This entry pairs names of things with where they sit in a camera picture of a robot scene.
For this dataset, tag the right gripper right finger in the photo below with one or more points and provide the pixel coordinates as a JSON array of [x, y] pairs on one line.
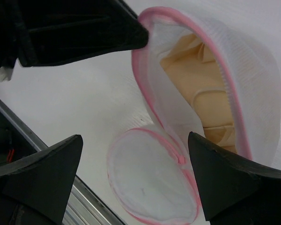
[[234, 190]]

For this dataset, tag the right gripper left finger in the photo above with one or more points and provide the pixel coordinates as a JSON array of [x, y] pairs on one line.
[[35, 190]]

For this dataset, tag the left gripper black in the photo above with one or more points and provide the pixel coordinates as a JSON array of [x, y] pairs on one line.
[[58, 32]]

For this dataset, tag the white mesh laundry bag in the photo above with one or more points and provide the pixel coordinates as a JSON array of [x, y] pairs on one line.
[[149, 168]]

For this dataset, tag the beige bra inside bag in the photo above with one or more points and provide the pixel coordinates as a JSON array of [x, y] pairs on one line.
[[192, 68]]

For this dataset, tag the aluminium rail frame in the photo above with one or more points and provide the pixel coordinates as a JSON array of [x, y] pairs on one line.
[[84, 207]]

